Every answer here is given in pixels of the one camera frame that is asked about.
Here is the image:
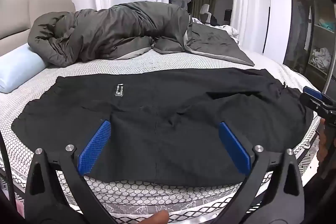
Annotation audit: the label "grey duvet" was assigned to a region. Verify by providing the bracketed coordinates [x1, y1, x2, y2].
[28, 1, 256, 68]

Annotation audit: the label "teal folded cloth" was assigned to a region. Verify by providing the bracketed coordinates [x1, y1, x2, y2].
[318, 19, 335, 31]

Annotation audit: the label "white chair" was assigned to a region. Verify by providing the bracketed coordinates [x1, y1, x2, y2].
[199, 4, 214, 25]

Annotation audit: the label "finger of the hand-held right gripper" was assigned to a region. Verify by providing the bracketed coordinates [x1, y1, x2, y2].
[299, 86, 334, 115]

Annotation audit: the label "black pants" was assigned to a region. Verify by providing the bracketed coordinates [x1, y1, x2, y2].
[11, 68, 314, 180]

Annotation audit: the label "black cable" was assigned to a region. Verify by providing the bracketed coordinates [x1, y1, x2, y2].
[0, 132, 17, 214]

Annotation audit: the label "white cloth pile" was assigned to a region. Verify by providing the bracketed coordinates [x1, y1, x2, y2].
[309, 47, 332, 73]

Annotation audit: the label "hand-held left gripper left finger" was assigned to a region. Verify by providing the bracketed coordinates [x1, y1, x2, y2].
[24, 120, 112, 224]

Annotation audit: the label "glass door wardrobe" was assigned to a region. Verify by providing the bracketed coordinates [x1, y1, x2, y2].
[283, 0, 336, 94]

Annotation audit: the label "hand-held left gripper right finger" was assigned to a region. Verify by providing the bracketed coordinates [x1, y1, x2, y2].
[218, 121, 305, 224]

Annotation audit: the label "person's right hand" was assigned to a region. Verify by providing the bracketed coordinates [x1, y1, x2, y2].
[316, 118, 328, 163]

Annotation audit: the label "light blue pillow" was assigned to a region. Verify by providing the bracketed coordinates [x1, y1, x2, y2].
[0, 43, 49, 94]

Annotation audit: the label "person's left hand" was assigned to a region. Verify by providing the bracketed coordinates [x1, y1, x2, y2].
[140, 210, 170, 224]

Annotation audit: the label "beige padded headboard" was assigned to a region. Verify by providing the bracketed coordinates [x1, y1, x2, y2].
[0, 0, 76, 42]

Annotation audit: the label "white patterned mattress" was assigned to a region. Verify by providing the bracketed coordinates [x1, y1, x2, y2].
[0, 48, 326, 224]

